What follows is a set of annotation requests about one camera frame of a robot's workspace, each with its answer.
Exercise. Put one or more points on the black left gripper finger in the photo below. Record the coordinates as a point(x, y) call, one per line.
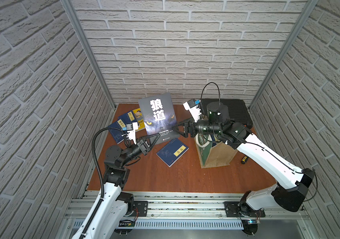
point(152, 137)
point(151, 145)

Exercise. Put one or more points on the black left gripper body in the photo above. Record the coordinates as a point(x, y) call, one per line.
point(145, 145)

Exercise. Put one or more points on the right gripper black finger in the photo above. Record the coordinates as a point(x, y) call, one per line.
point(181, 131)
point(184, 123)

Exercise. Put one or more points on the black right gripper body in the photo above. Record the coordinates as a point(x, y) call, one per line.
point(192, 131)

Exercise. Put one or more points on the black cover book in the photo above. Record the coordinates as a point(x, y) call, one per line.
point(159, 116)

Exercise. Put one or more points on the yellow cartoon cover book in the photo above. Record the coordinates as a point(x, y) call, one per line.
point(139, 117)

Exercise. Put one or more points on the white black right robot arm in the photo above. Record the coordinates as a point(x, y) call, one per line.
point(292, 182)

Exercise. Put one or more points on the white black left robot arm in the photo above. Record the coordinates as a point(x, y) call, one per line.
point(112, 204)

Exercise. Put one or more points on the black plastic tool case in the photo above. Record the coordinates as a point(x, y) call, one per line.
point(235, 109)

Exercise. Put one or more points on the small yellow black cylinder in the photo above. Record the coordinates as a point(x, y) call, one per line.
point(244, 159)

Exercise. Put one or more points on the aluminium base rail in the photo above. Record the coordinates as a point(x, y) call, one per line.
point(205, 206)

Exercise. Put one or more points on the aluminium frame post left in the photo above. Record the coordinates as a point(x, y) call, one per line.
point(75, 21)

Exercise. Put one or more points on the aluminium frame post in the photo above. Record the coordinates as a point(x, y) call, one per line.
point(75, 21)
point(300, 23)

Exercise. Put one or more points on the aluminium frame post right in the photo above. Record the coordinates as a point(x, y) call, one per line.
point(300, 23)

